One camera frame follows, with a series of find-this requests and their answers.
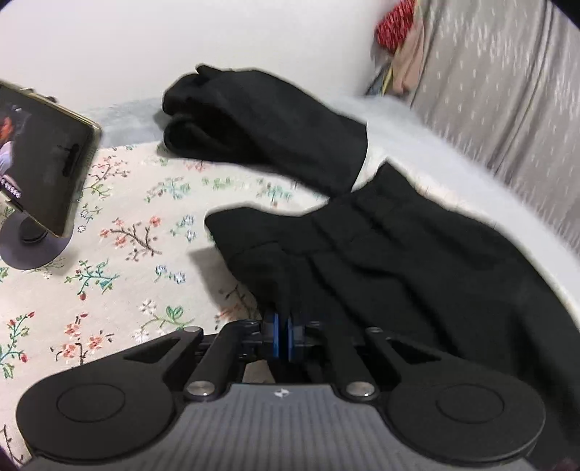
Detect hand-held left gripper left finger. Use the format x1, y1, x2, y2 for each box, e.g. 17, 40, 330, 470
122, 312, 283, 402

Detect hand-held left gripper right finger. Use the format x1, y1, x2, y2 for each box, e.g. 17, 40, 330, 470
285, 312, 443, 402

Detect black pants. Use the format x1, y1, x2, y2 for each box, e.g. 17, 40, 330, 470
205, 163, 580, 458

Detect floral printed blanket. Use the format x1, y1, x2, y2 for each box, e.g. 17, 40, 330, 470
0, 142, 377, 468

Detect black folded garment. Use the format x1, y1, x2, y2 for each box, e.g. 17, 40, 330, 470
162, 64, 369, 196

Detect round grey phone stand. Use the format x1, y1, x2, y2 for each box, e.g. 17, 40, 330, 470
0, 192, 72, 271

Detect dark patterned hanging cloth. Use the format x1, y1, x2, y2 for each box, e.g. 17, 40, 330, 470
365, 61, 395, 97

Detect smartphone with lit screen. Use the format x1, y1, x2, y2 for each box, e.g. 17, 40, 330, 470
0, 82, 103, 239

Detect beige hanging cloth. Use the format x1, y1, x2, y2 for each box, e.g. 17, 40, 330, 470
391, 13, 427, 97

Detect grey patterned curtain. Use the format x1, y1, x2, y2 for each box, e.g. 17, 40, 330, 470
409, 0, 580, 254

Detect red patterned cloth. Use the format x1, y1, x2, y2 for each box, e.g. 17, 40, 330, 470
374, 0, 418, 51

